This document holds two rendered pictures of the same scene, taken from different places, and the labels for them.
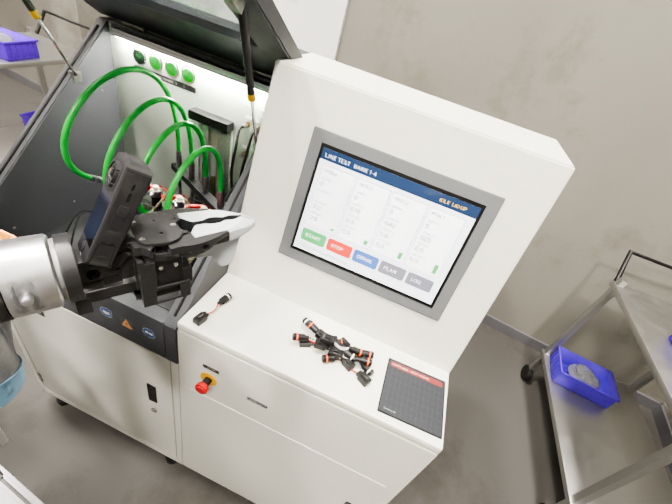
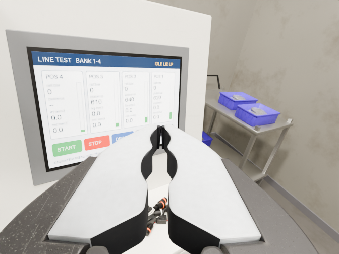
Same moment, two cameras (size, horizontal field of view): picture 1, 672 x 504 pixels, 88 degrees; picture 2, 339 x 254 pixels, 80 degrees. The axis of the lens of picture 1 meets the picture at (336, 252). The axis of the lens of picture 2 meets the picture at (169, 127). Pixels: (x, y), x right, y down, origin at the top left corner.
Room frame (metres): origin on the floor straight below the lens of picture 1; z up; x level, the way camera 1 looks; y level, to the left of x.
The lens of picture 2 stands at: (0.29, 0.21, 1.52)
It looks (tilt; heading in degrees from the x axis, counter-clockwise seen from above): 28 degrees down; 312
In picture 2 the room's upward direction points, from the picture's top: 11 degrees clockwise
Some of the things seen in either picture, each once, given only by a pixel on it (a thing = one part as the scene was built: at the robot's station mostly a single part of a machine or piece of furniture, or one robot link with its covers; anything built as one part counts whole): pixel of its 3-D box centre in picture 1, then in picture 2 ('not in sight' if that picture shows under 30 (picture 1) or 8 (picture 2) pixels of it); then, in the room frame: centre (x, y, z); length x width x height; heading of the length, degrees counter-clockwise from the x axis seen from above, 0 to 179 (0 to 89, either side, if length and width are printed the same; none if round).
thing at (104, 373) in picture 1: (96, 376); not in sight; (0.57, 0.67, 0.44); 0.65 x 0.02 x 0.68; 82
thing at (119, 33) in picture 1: (190, 59); not in sight; (1.08, 0.59, 1.43); 0.54 x 0.03 x 0.02; 82
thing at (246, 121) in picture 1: (253, 157); not in sight; (1.05, 0.36, 1.20); 0.13 x 0.03 x 0.31; 82
